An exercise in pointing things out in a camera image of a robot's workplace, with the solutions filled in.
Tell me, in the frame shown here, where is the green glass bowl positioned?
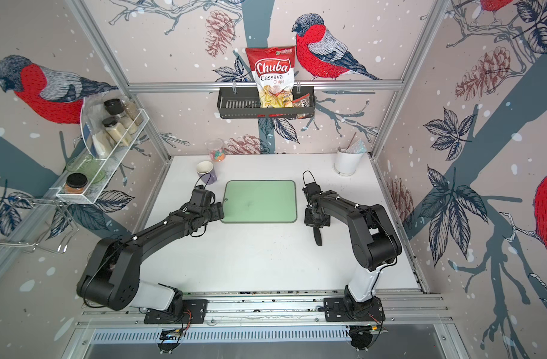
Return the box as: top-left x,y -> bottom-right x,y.
65,153 -> 105,184

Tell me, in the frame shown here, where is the red Chuba cassava chips bag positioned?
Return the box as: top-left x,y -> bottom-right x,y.
246,46 -> 295,109

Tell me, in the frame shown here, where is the short jar with black lid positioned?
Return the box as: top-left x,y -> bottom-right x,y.
64,172 -> 89,194

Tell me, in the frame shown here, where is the black kitchen knife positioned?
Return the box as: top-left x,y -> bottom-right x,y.
313,227 -> 323,247

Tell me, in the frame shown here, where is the purple mug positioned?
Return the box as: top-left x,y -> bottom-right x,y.
196,161 -> 217,185

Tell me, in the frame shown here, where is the green cutting board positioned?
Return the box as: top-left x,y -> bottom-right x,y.
222,179 -> 297,224

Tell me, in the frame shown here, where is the black-lid spice jar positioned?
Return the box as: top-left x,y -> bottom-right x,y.
102,117 -> 131,147
104,98 -> 143,135

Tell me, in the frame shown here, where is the white utensil holder cup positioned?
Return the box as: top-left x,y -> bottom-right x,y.
334,140 -> 368,177

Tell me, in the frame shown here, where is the black wire wall basket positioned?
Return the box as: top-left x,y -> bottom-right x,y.
217,86 -> 315,120

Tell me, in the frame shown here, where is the chrome wire wall rack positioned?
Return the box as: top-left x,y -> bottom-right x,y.
0,197 -> 80,254

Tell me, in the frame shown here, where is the clear acrylic wall shelf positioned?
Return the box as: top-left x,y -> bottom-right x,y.
57,91 -> 150,204

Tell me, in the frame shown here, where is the black-lid spice jar front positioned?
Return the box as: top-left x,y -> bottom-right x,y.
102,117 -> 131,147

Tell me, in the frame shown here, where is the small dark snack packet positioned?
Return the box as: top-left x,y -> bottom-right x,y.
293,94 -> 312,119

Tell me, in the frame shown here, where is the black-lid spice jar rear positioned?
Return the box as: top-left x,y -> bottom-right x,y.
104,98 -> 143,135

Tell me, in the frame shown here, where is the clear cup with candies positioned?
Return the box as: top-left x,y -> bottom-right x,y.
205,139 -> 225,162

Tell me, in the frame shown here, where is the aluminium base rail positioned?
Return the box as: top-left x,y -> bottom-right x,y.
74,290 -> 454,328

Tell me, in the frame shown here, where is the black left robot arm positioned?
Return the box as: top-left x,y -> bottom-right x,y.
77,185 -> 225,324

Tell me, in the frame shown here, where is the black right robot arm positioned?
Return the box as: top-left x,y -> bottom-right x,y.
303,178 -> 403,323

